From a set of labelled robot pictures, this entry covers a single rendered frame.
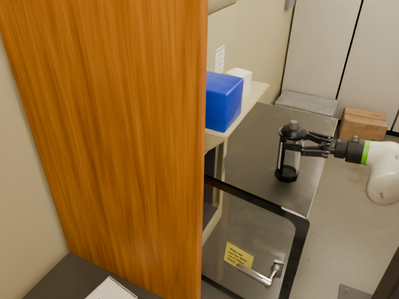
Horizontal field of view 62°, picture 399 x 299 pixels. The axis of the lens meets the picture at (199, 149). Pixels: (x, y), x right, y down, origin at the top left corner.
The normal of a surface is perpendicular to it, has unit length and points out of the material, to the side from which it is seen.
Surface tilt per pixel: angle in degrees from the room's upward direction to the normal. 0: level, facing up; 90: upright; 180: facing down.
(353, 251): 0
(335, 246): 0
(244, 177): 0
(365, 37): 90
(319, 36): 90
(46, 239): 90
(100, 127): 90
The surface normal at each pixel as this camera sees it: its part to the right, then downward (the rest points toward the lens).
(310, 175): 0.01, -0.83
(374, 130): -0.33, 0.48
